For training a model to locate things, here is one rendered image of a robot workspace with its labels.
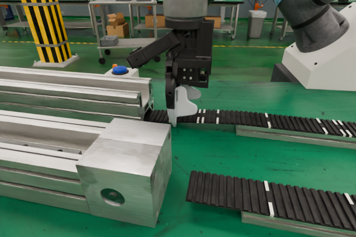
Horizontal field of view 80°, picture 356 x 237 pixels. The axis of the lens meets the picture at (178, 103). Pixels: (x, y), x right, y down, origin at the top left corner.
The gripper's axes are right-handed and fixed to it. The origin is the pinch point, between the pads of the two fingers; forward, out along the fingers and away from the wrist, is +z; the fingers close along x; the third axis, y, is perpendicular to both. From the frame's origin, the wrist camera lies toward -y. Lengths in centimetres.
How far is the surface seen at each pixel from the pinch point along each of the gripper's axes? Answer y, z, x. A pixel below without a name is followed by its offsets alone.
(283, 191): 18.7, -1.2, -17.7
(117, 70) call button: -18.0, -4.9, 11.2
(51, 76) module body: -31.3, -5.5, 2.3
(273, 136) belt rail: 20.8, 1.5, -2.0
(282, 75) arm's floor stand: 32, 4, 40
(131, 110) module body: -7.8, -3.0, -5.0
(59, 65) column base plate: -222, 77, 220
